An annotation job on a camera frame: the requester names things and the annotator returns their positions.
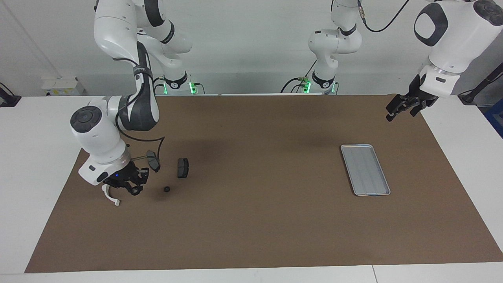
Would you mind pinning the blue crate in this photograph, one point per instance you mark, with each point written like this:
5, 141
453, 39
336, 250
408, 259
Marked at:
496, 118

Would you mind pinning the brown table mat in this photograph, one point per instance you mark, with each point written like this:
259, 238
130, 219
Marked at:
255, 228

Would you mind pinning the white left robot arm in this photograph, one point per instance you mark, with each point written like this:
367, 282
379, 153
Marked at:
456, 47

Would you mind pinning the black angled stand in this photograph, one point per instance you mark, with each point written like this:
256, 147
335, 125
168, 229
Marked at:
471, 96

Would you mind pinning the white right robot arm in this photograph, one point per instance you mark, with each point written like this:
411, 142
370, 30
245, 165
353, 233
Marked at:
98, 133

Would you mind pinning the white wall socket box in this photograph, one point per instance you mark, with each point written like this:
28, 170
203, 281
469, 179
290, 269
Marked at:
59, 84

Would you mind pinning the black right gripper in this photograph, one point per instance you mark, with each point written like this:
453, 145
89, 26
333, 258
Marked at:
127, 177

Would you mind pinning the curved dark brake pad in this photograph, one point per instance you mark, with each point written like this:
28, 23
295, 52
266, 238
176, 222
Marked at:
154, 163

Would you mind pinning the rectangular dark brake pad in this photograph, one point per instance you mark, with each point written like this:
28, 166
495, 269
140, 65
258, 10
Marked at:
183, 168

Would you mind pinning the silver metal tray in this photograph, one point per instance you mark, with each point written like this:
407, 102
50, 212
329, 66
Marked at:
365, 169

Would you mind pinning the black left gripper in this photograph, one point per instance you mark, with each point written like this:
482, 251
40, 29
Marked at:
422, 92

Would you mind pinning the black table clamp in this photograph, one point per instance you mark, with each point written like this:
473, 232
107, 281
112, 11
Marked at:
8, 100

